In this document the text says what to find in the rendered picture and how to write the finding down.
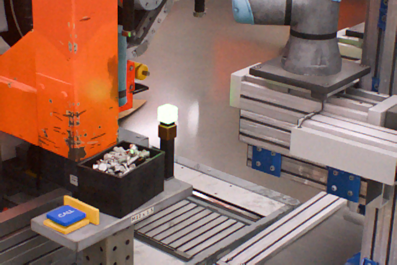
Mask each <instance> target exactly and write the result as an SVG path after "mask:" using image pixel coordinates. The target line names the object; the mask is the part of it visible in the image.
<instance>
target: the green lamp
mask: <svg viewBox="0 0 397 265"><path fill-rule="evenodd" d="M158 120H160V122H164V123H167V124H169V123H172V122H175V121H176V120H177V107H174V106H170V104H165V105H164V106H161V107H159V108H158Z"/></svg>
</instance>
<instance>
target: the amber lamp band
mask: <svg viewBox="0 0 397 265"><path fill-rule="evenodd" d="M176 137H177V125H176V124H175V125H171V126H169V127H167V126H163V125H161V124H159V125H158V138H160V139H163V140H167V141H169V140H172V139H175V138H176Z"/></svg>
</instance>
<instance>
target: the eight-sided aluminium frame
mask: <svg viewBox="0 0 397 265"><path fill-rule="evenodd" d="M172 5H173V0H162V1H161V3H160V5H159V6H158V7H157V8H155V9H153V10H150V11H148V10H147V11H146V13H145V15H144V16H143V17H142V19H141V21H140V23H139V24H138V26H137V28H136V36H134V37H131V38H130V39H129V41H128V42H127V60H129V59H131V58H133V57H139V56H140V55H144V53H145V51H146V50H147V49H148V46H149V44H150V43H151V41H152V39H153V38H154V36H155V34H156V32H157V31H158V30H159V28H160V26H161V24H162V23H163V21H164V18H165V17H166V16H167V15H168V13H169V11H170V10H171V7H172Z"/></svg>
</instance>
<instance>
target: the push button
mask: <svg viewBox="0 0 397 265"><path fill-rule="evenodd" d="M47 218H49V219H50V220H53V221H54V222H56V223H58V224H60V225H63V226H64V227H65V226H68V225H70V224H72V223H75V222H77V221H78V220H80V219H83V218H86V213H85V212H82V211H80V210H78V209H76V208H72V207H70V205H65V206H64V207H62V208H60V209H56V210H54V211H51V212H49V213H48V214H47Z"/></svg>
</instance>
